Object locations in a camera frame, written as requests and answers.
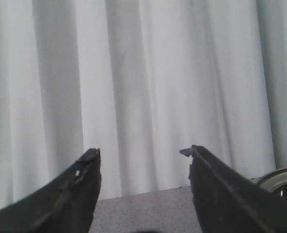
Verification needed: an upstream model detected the glass pot lid steel rim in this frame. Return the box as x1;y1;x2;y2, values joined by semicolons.
251;167;287;200

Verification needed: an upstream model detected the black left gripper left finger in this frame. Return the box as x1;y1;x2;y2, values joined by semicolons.
0;149;101;233

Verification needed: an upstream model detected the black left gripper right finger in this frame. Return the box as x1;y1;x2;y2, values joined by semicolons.
180;145;287;233

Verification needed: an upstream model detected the white pleated curtain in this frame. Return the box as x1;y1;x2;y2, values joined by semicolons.
0;0;287;208

